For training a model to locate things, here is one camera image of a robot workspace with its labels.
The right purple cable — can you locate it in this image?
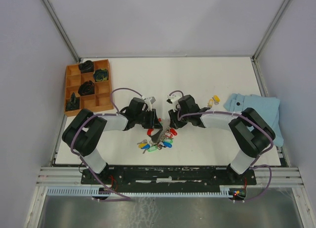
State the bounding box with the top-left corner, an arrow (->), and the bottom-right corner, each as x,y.
167,90 -> 275,203

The orange wooden compartment tray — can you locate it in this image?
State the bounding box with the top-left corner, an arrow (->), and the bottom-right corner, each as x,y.
64,59 -> 114,116

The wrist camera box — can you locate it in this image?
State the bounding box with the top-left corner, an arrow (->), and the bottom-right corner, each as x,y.
143,97 -> 156,111
166,94 -> 181,108

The light blue folded cloth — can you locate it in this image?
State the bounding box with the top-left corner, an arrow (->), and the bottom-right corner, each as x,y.
224,93 -> 284,147

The yellow key tag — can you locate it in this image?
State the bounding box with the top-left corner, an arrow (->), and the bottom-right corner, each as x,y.
212,95 -> 220,104

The white cable duct rail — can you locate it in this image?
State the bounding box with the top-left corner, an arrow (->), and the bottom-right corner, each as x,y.
46,185 -> 237,198

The black red rolled sock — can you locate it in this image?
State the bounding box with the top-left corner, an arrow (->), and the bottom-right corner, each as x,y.
78,80 -> 95,96

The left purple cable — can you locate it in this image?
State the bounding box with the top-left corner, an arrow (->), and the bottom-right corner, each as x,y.
70,87 -> 149,203

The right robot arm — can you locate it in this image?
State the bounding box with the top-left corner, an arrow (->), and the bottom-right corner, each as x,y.
167,93 -> 276,184

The bunch of coloured key tags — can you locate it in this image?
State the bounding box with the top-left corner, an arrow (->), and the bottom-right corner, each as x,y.
137,128 -> 178,154

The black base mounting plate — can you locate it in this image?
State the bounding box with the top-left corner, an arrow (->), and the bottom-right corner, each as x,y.
81,165 -> 257,192

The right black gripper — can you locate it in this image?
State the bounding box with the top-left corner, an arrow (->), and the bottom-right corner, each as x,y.
168,105 -> 190,129

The purple cable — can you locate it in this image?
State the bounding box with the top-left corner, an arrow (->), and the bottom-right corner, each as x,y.
167,90 -> 275,203
70,87 -> 149,203

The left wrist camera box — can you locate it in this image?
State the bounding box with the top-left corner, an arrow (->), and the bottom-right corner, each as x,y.
143,97 -> 156,111

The green black rolled sock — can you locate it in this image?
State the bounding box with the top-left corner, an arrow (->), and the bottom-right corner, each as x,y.
93,69 -> 109,82

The dark green rolled sock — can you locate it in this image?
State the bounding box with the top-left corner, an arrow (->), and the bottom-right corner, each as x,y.
65,92 -> 80,112

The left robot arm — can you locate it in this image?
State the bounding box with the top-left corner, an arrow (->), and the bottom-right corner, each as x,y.
62,97 -> 163,184

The yellow tagged key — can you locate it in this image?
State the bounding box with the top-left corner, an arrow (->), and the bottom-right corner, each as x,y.
207,99 -> 214,108

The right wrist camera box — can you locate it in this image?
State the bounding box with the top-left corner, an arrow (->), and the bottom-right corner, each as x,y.
166,94 -> 181,108

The black rolled sock top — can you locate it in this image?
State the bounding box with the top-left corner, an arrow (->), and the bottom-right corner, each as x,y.
78,60 -> 94,74

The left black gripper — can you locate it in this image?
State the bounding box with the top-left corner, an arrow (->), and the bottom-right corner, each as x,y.
135,109 -> 162,129

